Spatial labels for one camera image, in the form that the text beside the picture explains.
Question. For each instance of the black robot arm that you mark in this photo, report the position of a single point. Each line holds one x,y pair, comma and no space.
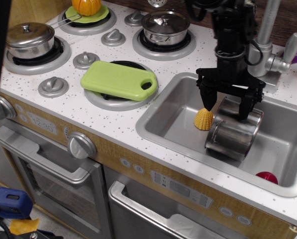
234,28

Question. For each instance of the orange toy pumpkin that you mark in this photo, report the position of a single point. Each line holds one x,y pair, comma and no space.
86,7

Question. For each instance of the silver sink basin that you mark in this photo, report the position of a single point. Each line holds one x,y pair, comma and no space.
169,123

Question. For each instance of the digital clock panel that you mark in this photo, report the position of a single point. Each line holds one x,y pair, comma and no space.
42,123

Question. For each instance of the dishwasher door with handle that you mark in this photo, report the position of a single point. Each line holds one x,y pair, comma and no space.
139,212

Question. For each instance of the silver stove knob rear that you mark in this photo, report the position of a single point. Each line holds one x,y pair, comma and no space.
134,19

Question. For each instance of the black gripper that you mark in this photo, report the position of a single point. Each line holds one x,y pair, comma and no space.
232,79

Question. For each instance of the green plate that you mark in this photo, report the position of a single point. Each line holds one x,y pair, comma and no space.
72,14

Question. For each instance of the silver stove knob front left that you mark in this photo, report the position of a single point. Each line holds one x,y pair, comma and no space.
53,87

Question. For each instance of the silver stove knob upper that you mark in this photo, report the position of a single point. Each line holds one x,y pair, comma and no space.
113,38

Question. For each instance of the lidded steel pot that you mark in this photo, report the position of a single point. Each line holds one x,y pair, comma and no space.
30,40
165,27

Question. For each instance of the dishwasher control panel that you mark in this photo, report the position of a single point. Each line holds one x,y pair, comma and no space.
182,190

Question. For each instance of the silver oven dial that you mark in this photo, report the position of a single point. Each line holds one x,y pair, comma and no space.
6,109
79,146

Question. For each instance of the hanging metal strainer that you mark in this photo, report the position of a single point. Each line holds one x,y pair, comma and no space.
157,3

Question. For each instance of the silver stove knob middle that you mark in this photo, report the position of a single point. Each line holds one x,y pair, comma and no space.
84,60

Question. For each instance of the lidded steel pot rear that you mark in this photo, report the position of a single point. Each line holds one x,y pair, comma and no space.
165,27

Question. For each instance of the silver oven dial left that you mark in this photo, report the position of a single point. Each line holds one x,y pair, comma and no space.
6,109

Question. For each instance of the silver stove knob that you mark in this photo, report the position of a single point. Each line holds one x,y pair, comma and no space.
134,19
53,87
113,38
84,60

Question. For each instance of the silver oven dial right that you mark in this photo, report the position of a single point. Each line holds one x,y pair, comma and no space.
79,146

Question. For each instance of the lidded steel pot left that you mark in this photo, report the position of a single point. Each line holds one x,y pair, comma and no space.
30,40

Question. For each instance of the blue clamp tool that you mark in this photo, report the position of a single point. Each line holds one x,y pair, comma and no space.
14,204

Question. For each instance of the yellow cloth on floor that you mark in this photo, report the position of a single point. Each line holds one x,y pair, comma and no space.
22,226

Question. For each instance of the red toy ball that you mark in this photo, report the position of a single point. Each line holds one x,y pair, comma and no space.
268,176

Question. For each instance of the green cutting board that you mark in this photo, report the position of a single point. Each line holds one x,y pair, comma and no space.
119,80

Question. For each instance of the silver faucet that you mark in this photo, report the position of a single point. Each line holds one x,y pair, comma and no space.
270,66

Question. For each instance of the oven door with handle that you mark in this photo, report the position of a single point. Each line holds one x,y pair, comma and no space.
69,189

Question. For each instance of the yellow toy corn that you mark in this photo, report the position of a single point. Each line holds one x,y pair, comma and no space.
203,119

